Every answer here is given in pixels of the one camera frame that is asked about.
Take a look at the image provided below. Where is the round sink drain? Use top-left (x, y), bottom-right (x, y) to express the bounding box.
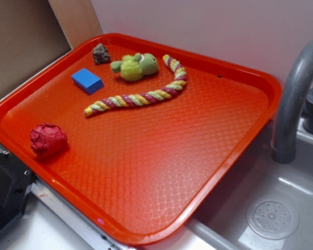
top-left (246, 198), bottom-right (299, 240)

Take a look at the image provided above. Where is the red plastic tray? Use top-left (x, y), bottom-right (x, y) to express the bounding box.
top-left (0, 34), bottom-right (282, 246)

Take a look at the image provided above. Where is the red crumpled paper ball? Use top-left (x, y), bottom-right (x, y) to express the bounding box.
top-left (29, 123), bottom-right (69, 158)

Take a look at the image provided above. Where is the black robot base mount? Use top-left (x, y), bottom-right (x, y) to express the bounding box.
top-left (0, 151), bottom-right (34, 235)

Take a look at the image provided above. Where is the grey toy sink basin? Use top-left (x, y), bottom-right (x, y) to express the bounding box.
top-left (187, 123), bottom-right (313, 249)

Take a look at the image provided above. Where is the brown cardboard panel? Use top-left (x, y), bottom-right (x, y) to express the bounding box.
top-left (0, 1), bottom-right (70, 99)

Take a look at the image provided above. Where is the multicolour twisted rope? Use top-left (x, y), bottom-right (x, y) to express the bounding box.
top-left (83, 54), bottom-right (188, 118)

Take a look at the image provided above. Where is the green plush frog toy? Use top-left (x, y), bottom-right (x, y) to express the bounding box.
top-left (110, 53), bottom-right (159, 81)

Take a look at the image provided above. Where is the grey brown rock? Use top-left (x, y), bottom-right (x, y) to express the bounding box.
top-left (92, 43), bottom-right (111, 65)

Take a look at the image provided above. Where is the grey plastic faucet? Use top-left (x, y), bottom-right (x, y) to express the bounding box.
top-left (271, 41), bottom-right (313, 164)

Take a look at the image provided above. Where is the blue rectangular block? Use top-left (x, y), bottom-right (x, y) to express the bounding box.
top-left (71, 68), bottom-right (104, 94)

